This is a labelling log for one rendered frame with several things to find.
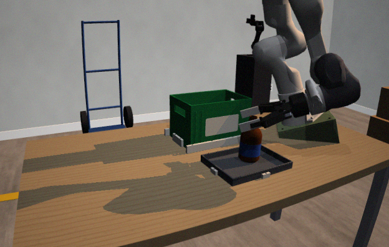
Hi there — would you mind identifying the brown bottle with blue label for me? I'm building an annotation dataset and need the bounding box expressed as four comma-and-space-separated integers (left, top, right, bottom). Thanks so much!
238, 115, 262, 163

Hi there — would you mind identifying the green plastic crate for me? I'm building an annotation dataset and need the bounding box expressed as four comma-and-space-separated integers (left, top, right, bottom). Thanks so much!
170, 89, 252, 148

